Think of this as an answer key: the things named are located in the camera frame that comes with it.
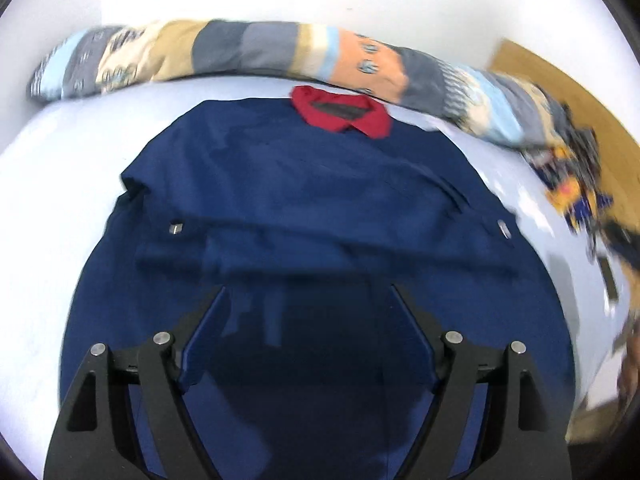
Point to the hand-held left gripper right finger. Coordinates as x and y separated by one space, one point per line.
424 327

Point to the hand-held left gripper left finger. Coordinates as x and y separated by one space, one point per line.
199 324

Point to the navy jacket with red collar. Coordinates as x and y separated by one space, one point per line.
320 185

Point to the pile of dark patterned clothes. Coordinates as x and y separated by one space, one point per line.
580 180

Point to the patchwork quilt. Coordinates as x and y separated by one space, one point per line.
260 50

